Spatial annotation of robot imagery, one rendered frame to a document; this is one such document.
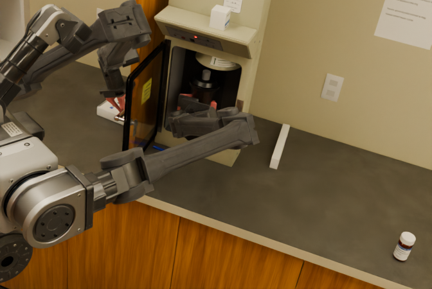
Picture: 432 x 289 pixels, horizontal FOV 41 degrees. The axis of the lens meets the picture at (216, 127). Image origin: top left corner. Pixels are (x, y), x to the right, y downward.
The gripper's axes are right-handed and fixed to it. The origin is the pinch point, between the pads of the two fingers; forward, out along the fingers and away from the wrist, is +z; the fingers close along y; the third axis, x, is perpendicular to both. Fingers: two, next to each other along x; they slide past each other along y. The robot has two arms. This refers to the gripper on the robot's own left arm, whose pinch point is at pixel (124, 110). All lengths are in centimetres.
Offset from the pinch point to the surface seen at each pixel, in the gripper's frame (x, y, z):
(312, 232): -3, -56, 51
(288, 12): -67, -40, -6
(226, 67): -26.2, -28.1, -1.8
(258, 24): -24, -44, -17
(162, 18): -11.8, -17.3, -26.1
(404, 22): -68, -83, 3
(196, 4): -23.3, -24.2, -26.0
